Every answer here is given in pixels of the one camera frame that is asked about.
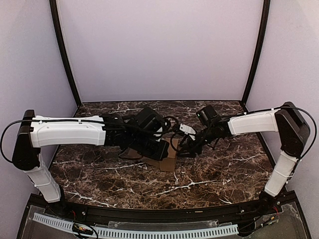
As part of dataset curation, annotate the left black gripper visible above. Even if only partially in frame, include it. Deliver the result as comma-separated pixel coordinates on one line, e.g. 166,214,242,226
129,133,170,162

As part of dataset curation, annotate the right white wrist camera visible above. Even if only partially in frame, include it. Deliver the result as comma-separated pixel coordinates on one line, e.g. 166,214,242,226
179,124,196,141

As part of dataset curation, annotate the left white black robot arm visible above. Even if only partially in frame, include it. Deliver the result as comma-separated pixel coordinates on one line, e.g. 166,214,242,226
6,107,170,217

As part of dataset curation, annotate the black frame post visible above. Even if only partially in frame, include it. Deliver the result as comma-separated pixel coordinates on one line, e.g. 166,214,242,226
49,0,82,107
241,0,271,106

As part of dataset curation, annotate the black front rail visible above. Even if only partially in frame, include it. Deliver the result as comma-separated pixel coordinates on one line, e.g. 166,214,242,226
27,192,294,225

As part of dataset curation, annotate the right black camera cable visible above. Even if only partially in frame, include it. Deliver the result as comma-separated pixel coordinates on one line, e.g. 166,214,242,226
170,129,190,156

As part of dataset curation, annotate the black camera cable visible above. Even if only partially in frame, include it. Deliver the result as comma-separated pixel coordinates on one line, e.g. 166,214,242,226
170,129,190,156
118,116,180,160

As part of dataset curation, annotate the left black camera cable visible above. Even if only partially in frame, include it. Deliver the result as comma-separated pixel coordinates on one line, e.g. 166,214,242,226
118,116,180,160

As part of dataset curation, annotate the white slotted cable duct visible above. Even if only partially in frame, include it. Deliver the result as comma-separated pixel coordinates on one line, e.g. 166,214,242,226
32,213,239,239

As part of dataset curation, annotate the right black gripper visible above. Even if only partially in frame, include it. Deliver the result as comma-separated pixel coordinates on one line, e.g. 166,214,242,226
176,125,216,158

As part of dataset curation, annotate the left black frame post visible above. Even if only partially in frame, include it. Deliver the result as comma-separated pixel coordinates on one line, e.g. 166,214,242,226
49,0,82,107

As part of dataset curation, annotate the brown cardboard box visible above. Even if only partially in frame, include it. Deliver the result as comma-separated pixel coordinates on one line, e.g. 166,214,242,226
143,137,177,172

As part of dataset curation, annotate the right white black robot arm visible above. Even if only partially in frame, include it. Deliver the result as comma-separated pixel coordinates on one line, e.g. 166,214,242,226
177,102,311,198

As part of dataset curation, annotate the right black frame post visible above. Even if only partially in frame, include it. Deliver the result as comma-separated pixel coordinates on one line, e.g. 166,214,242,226
241,0,271,106

